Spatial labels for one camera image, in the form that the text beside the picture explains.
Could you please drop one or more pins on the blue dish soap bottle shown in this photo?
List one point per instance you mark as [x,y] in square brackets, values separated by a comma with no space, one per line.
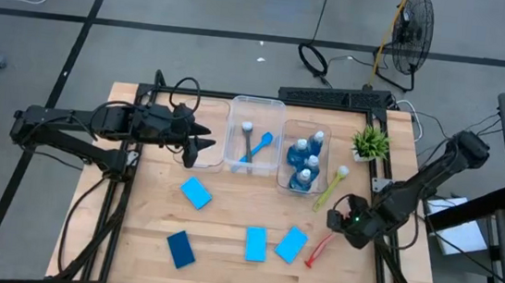
[300,182]
[297,155]
[317,143]
[311,166]

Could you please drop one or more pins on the light blue sponge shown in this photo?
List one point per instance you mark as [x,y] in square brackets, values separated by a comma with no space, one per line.
[292,245]
[195,193]
[256,244]

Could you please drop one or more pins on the black aluminium table frame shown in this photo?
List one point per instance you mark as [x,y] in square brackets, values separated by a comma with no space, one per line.
[220,94]

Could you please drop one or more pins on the black desk crossbar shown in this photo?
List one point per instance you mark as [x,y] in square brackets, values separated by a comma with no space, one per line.
[469,209]

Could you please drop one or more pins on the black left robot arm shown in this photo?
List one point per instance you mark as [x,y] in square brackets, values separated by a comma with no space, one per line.
[64,119]

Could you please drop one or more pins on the green plant in white pot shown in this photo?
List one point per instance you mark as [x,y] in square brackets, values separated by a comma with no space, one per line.
[371,142]

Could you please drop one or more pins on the white paper scrap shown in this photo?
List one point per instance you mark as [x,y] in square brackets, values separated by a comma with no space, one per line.
[261,59]

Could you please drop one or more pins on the dark blue sponge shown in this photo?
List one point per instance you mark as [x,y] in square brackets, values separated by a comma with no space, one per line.
[181,249]

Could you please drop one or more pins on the clear tall plastic bin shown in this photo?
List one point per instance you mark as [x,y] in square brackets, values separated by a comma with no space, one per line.
[264,115]

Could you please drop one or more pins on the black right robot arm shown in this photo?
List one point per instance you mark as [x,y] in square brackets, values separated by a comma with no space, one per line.
[435,173]

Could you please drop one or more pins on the yellow-green dish brush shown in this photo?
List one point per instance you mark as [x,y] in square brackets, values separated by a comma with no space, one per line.
[329,190]

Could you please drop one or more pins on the grey dish brush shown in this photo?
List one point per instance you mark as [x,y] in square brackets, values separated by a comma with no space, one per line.
[247,150]

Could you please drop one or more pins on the black floor fan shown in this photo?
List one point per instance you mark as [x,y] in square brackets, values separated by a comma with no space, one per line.
[414,34]

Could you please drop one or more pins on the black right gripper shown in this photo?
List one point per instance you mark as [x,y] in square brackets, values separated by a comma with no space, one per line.
[356,221]

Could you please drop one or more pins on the red dish brush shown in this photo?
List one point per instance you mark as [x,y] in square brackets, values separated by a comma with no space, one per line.
[318,250]

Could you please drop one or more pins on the blue dish brush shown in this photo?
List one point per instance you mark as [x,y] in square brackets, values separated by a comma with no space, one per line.
[259,146]

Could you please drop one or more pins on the grey metal base bracket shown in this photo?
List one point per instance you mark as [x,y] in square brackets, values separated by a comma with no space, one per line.
[132,158]
[380,185]

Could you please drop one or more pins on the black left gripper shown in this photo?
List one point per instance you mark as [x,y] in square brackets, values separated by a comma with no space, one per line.
[156,125]

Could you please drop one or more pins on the clear shallow plastic bin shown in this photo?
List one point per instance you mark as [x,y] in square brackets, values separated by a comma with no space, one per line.
[211,109]
[291,126]

